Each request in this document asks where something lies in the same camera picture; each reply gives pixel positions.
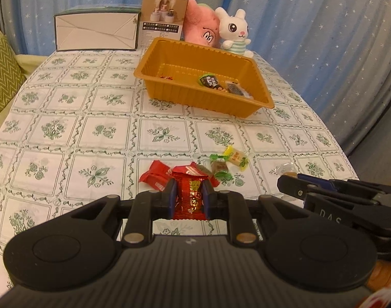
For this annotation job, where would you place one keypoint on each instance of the green zigzag pillow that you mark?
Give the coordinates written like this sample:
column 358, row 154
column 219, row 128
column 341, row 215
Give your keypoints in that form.
column 2, row 77

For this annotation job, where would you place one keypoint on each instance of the pale yellow sofa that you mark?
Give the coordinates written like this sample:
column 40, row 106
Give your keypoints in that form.
column 31, row 62

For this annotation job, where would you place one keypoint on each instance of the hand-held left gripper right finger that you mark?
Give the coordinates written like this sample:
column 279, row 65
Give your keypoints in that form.
column 207, row 199

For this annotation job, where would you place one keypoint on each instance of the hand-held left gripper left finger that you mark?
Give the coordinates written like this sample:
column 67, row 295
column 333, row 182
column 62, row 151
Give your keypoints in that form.
column 171, row 199

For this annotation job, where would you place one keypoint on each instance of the red white patterned clothing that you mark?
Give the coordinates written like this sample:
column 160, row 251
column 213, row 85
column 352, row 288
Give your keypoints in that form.
column 388, row 298

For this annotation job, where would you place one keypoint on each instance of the red white-label snack packet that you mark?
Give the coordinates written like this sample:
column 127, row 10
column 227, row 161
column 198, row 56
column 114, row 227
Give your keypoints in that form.
column 155, row 175

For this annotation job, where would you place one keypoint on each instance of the silver snack packet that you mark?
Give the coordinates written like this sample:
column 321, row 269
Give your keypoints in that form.
column 234, row 89

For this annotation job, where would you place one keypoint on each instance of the pink plush toy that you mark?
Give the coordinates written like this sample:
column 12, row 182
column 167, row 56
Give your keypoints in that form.
column 198, row 25

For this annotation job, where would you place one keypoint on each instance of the blue star-print curtain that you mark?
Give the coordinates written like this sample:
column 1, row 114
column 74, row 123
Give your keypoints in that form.
column 311, row 38

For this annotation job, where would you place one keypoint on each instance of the large red snack packet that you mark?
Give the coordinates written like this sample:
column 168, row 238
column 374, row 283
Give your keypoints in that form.
column 190, row 169

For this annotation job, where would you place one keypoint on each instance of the brown product box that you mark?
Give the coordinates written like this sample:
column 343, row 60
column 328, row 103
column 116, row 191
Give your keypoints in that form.
column 163, row 6

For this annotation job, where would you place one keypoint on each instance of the yellow candy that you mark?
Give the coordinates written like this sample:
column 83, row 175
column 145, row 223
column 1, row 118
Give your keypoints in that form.
column 235, row 158

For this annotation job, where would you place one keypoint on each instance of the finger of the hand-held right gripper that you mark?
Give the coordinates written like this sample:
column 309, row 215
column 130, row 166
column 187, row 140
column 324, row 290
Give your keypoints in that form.
column 291, row 187
column 314, row 180

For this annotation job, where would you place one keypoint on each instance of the orange plastic tray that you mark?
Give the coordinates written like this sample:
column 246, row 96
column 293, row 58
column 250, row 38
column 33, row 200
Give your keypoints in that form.
column 198, row 98

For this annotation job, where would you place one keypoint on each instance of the red gold-print snack packet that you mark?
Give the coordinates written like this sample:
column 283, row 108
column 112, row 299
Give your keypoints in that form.
column 189, row 195

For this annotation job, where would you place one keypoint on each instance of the long white cardboard box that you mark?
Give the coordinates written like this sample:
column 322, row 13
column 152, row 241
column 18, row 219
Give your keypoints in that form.
column 96, row 32

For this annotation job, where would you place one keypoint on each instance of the green brown candy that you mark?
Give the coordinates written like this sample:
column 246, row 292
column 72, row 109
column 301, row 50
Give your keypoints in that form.
column 220, row 166

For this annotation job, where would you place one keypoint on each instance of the green plush toy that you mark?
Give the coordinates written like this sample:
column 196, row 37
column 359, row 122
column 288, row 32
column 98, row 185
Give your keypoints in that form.
column 206, row 5

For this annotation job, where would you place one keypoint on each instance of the small red twisted candy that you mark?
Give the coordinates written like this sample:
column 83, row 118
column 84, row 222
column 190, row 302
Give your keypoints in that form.
column 166, row 77

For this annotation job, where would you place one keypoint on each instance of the clear-wrapped brown candy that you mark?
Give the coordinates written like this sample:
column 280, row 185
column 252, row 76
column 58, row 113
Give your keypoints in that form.
column 283, row 170

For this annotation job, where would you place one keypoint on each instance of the dark green-edged snack packet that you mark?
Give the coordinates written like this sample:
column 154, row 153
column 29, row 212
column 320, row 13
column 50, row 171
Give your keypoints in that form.
column 209, row 81

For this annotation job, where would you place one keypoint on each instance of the white bunny plush toy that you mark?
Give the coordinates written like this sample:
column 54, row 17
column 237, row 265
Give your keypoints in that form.
column 230, row 27

